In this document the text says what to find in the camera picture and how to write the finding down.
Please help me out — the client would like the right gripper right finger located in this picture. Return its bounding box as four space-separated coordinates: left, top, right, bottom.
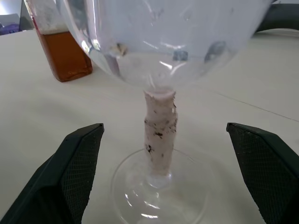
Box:
226 122 299 224

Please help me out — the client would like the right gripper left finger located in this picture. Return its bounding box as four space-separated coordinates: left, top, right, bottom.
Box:
0 123 105 224

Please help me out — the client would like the clear plastic wine glass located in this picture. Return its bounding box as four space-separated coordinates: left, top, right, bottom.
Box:
55 0 274 224

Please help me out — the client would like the plastic bottle with red contents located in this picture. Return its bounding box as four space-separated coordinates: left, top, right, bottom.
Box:
24 0 93 83

